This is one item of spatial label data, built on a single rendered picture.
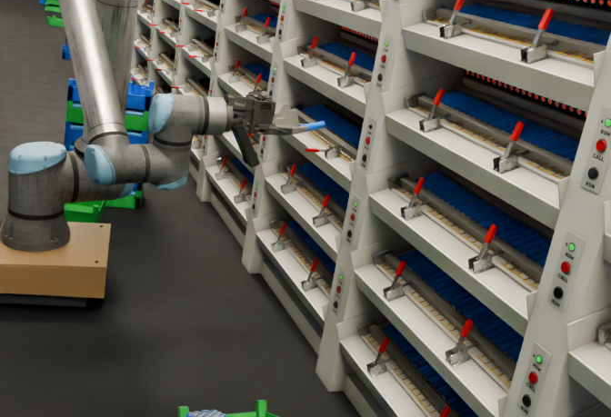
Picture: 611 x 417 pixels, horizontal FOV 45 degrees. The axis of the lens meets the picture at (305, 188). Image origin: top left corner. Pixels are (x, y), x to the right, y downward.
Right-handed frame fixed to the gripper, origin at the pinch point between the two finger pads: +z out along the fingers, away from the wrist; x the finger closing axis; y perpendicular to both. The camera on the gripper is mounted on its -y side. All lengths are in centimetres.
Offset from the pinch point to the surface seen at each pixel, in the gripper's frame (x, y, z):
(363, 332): -21, -46, 16
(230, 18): 121, 13, 15
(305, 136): 28.6, -9.3, 14.0
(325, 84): 16.8, 8.8, 12.3
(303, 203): 23.7, -28.4, 14.5
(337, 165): 2.0, -9.6, 12.8
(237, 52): 121, 0, 20
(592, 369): -94, -10, 11
